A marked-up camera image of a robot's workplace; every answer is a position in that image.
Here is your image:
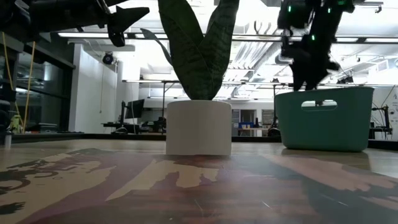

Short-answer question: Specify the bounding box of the teal plastic bin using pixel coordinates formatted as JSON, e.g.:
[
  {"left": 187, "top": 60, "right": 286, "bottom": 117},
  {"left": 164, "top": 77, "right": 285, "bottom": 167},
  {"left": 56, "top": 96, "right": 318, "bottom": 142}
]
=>
[{"left": 274, "top": 86, "right": 375, "bottom": 152}]

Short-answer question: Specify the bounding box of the dark office desk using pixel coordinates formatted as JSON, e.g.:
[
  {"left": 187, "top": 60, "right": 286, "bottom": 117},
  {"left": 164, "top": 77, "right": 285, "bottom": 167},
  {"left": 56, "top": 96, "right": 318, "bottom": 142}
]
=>
[{"left": 101, "top": 122, "right": 142, "bottom": 135}]

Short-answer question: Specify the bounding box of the white bottle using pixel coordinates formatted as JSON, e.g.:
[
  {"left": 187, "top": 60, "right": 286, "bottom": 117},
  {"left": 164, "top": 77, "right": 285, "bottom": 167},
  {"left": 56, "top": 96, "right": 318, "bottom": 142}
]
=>
[{"left": 3, "top": 131, "right": 13, "bottom": 150}]

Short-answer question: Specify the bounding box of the green snake plant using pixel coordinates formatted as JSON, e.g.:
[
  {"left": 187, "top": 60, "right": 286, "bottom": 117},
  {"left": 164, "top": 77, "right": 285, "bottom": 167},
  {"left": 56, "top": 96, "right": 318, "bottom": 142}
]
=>
[{"left": 140, "top": 0, "right": 241, "bottom": 101}]

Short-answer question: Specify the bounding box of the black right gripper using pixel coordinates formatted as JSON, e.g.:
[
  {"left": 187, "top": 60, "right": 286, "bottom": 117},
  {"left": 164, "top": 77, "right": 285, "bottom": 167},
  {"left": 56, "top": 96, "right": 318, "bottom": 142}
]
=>
[{"left": 280, "top": 35, "right": 341, "bottom": 92}]

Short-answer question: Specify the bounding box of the black upright pole stand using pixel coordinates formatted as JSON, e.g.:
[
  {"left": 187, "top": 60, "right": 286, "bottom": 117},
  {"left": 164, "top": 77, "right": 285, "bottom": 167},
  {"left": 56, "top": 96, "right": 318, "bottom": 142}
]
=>
[{"left": 267, "top": 83, "right": 282, "bottom": 138}]

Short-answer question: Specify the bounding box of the black equipment stand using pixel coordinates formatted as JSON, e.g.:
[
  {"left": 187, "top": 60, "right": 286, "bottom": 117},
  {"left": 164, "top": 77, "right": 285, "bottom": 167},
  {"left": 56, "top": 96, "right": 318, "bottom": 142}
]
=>
[{"left": 369, "top": 105, "right": 394, "bottom": 140}]

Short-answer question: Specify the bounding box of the black computer monitor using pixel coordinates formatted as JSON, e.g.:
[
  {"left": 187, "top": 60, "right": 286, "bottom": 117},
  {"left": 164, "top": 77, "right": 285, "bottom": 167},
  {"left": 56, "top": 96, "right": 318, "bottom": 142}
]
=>
[{"left": 124, "top": 98, "right": 146, "bottom": 120}]

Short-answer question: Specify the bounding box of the black table edge rail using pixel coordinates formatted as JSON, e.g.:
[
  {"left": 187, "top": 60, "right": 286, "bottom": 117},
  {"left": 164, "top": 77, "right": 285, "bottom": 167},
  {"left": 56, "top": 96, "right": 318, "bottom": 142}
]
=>
[{"left": 11, "top": 133, "right": 398, "bottom": 150}]

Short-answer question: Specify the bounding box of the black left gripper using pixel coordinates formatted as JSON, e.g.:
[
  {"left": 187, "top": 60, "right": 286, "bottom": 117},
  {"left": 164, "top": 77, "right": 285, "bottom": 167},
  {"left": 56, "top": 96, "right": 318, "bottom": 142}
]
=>
[{"left": 29, "top": 0, "right": 150, "bottom": 48}]

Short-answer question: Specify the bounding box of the green spray bottle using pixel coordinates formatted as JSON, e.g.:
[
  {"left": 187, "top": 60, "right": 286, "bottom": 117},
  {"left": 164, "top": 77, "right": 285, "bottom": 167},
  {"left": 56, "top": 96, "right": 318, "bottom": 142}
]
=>
[{"left": 8, "top": 114, "right": 23, "bottom": 134}]

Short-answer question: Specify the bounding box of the white round plant pot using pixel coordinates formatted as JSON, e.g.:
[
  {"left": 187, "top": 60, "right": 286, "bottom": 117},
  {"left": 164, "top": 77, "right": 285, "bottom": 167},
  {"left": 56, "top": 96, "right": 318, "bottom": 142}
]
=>
[{"left": 165, "top": 100, "right": 233, "bottom": 156}]

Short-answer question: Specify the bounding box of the printed pink brown table mat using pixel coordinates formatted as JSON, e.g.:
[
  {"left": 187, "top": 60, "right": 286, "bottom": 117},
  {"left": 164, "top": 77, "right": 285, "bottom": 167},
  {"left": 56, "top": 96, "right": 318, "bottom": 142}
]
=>
[{"left": 0, "top": 147, "right": 398, "bottom": 224}]

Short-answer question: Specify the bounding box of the yellow strap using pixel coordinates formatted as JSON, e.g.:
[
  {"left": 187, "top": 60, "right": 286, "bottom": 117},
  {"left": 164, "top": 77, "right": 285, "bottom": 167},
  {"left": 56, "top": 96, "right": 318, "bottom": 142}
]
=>
[
  {"left": 22, "top": 40, "right": 37, "bottom": 134},
  {"left": 1, "top": 30, "right": 16, "bottom": 93}
]

